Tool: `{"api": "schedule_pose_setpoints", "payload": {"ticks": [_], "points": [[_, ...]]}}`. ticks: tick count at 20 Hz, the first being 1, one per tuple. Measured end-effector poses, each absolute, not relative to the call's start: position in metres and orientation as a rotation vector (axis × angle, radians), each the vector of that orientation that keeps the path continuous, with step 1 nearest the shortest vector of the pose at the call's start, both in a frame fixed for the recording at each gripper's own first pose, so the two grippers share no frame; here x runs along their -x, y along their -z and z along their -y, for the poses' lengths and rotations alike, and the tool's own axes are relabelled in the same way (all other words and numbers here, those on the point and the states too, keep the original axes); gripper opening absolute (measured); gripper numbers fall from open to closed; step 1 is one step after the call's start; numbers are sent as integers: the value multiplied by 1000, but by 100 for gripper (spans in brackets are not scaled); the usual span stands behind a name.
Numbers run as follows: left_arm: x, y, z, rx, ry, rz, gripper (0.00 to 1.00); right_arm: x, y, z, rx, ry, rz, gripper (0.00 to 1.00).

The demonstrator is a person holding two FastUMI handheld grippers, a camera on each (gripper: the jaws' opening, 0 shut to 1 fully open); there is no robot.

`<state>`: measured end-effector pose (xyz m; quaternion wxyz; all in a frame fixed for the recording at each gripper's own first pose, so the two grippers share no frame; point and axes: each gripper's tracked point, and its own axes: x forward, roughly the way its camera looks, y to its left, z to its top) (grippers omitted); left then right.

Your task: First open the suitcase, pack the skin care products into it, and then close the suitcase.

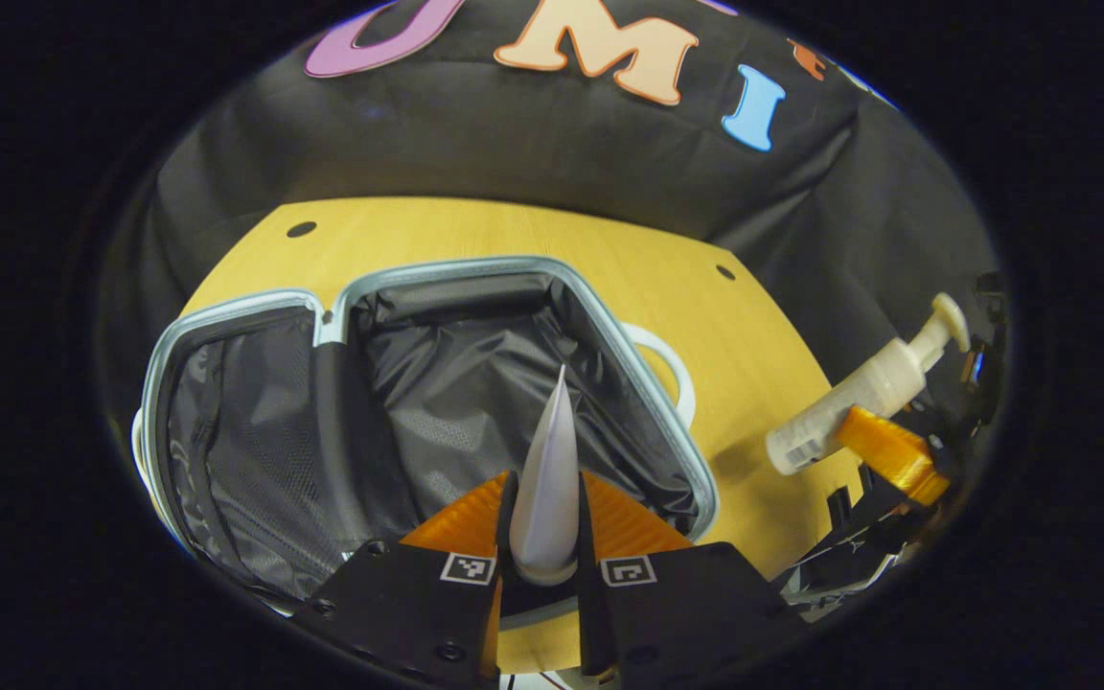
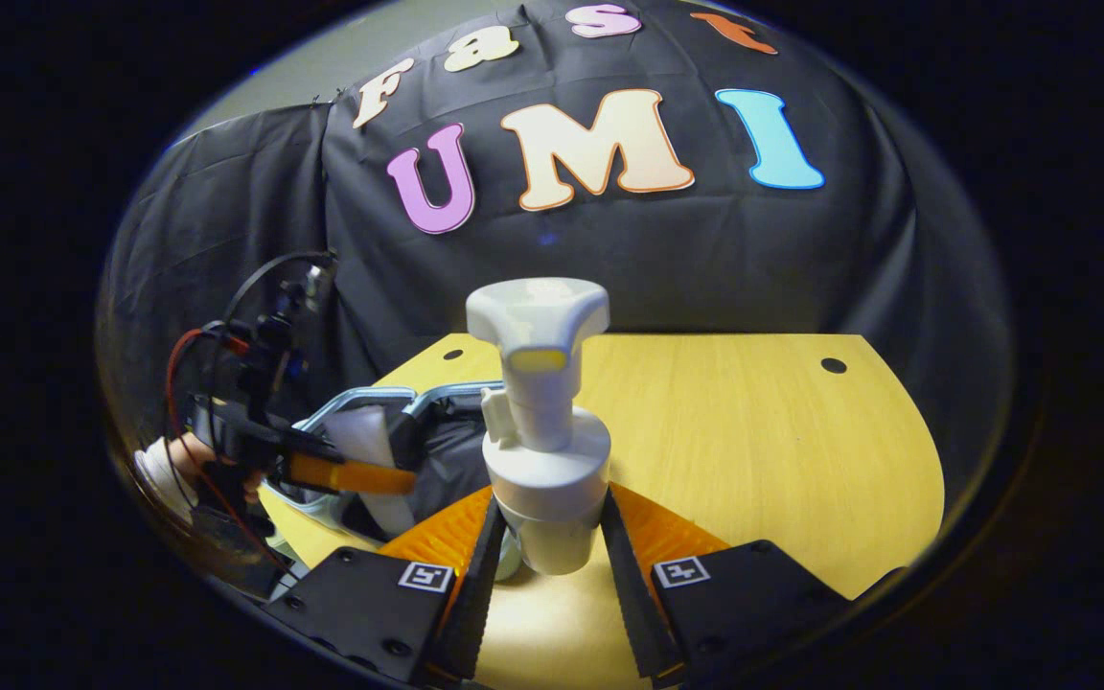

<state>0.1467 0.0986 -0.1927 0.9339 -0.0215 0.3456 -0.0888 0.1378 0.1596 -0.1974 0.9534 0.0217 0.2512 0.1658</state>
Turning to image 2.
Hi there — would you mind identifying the light blue suitcase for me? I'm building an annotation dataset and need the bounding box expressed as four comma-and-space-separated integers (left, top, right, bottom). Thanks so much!
260, 380, 522, 584

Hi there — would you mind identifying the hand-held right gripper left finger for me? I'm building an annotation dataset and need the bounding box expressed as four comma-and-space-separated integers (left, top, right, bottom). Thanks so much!
264, 484, 511, 686

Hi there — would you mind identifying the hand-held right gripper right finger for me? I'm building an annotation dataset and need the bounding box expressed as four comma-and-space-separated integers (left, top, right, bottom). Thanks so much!
598, 482, 855, 689

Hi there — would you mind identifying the white pump bottle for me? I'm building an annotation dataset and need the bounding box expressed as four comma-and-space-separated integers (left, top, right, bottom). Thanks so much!
466, 277, 613, 576

